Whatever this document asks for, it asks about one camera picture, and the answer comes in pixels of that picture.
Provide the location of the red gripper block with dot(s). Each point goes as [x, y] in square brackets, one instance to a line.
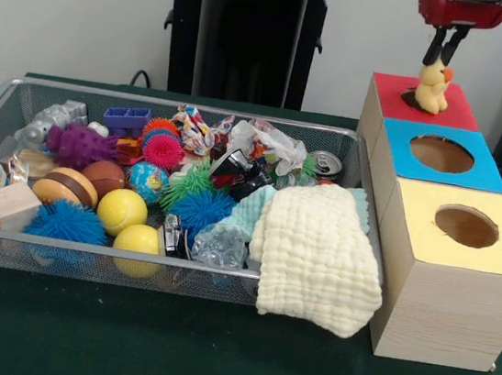
[464, 12]

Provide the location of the small yellow plush duck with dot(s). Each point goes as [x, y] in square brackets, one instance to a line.
[432, 88]

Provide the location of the cream muslin cloth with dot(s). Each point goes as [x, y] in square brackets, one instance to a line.
[315, 261]

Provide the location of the light blue muslin cloth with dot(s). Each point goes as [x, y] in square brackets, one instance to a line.
[248, 205]

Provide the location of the wooden box with three holes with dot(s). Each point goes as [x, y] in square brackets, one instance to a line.
[447, 315]

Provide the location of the purple toy brick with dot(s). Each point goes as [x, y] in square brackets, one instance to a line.
[126, 118]

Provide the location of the globe print ball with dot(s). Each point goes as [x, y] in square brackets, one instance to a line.
[147, 181]

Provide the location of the yellow foam ball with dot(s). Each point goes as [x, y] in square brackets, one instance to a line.
[138, 244]
[122, 212]

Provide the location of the purple spiky rubber ball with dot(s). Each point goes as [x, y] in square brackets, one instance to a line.
[78, 146]

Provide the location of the toy hamburger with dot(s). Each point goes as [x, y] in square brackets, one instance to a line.
[66, 186]

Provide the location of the blue spiky rubber ball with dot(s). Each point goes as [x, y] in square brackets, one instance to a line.
[66, 223]

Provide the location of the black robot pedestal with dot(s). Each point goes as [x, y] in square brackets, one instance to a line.
[234, 33]

